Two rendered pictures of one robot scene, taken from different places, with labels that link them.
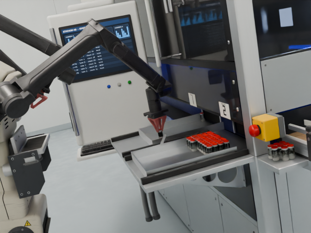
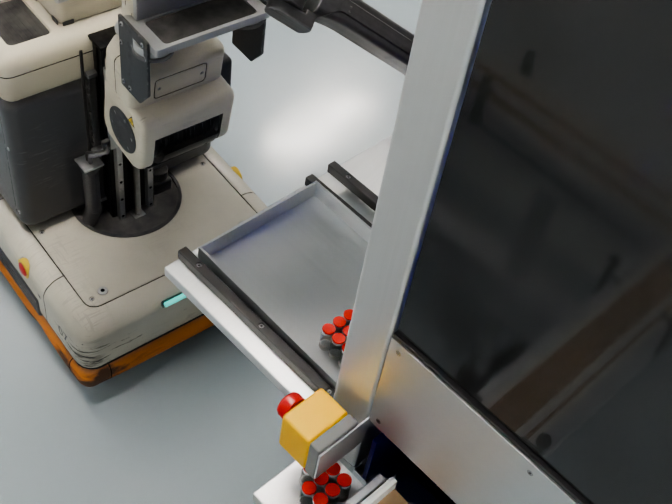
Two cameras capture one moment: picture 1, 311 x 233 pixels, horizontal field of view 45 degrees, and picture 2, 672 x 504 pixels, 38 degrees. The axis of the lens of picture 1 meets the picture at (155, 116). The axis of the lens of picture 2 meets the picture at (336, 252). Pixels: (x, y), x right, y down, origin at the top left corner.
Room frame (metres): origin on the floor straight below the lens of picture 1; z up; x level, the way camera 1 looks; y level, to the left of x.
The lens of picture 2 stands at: (0.74, -0.89, 2.14)
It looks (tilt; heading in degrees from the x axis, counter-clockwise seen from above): 49 degrees down; 52
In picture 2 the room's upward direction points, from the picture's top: 11 degrees clockwise
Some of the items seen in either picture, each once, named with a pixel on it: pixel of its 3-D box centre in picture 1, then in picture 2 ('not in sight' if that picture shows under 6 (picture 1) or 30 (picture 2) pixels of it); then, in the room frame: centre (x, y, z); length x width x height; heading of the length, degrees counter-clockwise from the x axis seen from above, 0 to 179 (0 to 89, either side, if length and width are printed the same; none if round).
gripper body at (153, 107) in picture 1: (155, 107); not in sight; (1.68, -0.01, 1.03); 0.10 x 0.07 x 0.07; 118
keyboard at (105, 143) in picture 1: (116, 142); not in sight; (1.99, 0.23, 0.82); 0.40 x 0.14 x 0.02; 97
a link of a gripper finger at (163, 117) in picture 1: (157, 122); not in sight; (1.68, 0.00, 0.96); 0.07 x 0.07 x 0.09; 28
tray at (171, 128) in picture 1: (179, 129); not in sight; (1.73, -0.10, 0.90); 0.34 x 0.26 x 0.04; 104
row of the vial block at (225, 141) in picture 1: (218, 141); not in sight; (1.40, -0.22, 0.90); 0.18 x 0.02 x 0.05; 13
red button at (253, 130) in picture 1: (255, 130); (293, 409); (1.17, -0.31, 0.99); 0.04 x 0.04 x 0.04; 14
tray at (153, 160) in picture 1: (181, 153); (325, 281); (1.37, -0.07, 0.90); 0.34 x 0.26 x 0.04; 103
